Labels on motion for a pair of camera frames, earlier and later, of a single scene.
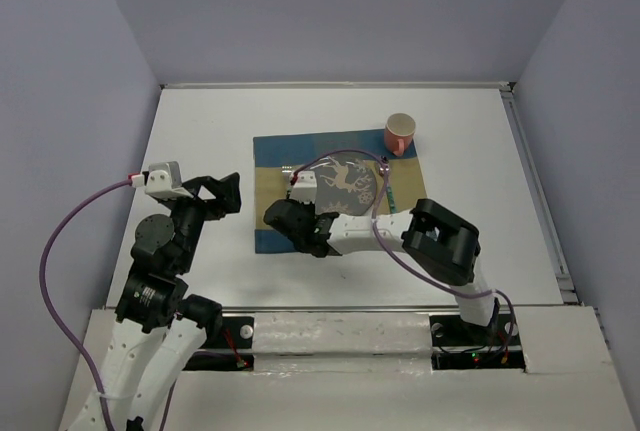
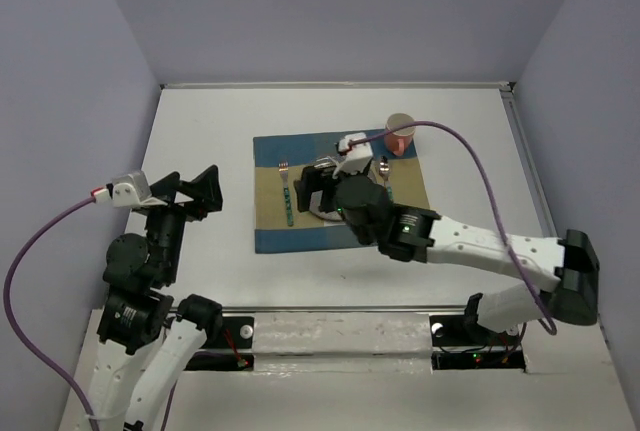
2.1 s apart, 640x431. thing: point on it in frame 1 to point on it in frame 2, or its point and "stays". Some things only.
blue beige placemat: [399, 178] stays
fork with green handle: [286, 171] stays
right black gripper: [311, 206] to [339, 178]
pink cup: [399, 132] stays
